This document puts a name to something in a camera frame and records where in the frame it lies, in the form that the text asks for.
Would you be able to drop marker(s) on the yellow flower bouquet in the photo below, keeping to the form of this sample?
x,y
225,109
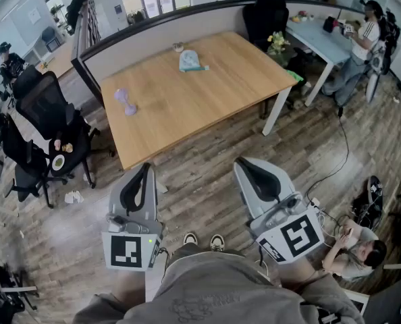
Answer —
x,y
277,42

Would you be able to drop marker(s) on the white plate with green food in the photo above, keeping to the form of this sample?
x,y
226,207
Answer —
x,y
58,162

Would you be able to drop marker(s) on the black office chair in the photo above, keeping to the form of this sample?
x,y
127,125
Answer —
x,y
264,15
48,110
18,154

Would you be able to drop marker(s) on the black bag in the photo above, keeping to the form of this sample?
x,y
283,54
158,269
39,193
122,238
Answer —
x,y
329,24

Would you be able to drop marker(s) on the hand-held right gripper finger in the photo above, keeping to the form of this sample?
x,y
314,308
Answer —
x,y
244,191
283,177

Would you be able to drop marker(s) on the pink toy food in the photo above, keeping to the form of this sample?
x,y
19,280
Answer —
x,y
57,144

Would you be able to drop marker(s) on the person's left forearm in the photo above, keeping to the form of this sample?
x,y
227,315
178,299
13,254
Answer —
x,y
129,285

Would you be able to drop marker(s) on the black backpack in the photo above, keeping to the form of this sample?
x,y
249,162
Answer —
x,y
369,208

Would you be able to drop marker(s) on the person's right forearm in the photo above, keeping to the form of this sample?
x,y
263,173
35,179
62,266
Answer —
x,y
300,273

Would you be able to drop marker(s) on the green cloth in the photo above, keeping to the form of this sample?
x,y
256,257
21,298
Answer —
x,y
295,76

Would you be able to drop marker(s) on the tan toy bread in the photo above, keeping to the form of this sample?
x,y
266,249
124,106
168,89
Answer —
x,y
67,148

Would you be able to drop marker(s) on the person's grey printed sweatshirt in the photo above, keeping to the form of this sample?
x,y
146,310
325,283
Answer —
x,y
220,292

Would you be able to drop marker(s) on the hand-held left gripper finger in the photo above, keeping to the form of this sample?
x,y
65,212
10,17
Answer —
x,y
150,201
119,197

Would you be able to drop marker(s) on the white power strip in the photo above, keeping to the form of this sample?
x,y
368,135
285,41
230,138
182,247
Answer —
x,y
315,202

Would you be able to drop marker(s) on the person's right shoe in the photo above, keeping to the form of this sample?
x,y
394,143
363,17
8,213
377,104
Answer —
x,y
217,242

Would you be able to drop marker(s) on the small potted plant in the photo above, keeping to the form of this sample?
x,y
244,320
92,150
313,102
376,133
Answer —
x,y
178,47

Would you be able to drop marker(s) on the pale blue desk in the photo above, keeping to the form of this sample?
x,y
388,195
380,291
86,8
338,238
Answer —
x,y
318,40

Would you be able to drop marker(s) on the crumpled white paper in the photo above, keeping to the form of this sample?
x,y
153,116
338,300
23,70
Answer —
x,y
74,197

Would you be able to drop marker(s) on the wooden side desk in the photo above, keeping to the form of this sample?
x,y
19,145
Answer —
x,y
57,61

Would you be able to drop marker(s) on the person's shoe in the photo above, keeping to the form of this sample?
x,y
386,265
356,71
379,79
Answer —
x,y
217,242
190,239

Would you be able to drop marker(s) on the person's left shoe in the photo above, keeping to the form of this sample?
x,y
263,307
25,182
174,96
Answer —
x,y
190,239

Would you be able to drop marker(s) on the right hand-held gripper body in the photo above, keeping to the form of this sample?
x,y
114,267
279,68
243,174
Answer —
x,y
298,236

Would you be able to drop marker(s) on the grey desk partition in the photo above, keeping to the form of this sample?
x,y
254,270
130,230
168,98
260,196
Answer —
x,y
153,42

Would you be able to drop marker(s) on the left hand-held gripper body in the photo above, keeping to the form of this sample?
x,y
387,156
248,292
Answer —
x,y
126,251

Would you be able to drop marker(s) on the person's grey trousers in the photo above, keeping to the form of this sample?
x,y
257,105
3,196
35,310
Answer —
x,y
204,251

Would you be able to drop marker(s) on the purple dumbbell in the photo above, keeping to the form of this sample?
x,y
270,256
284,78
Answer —
x,y
124,100

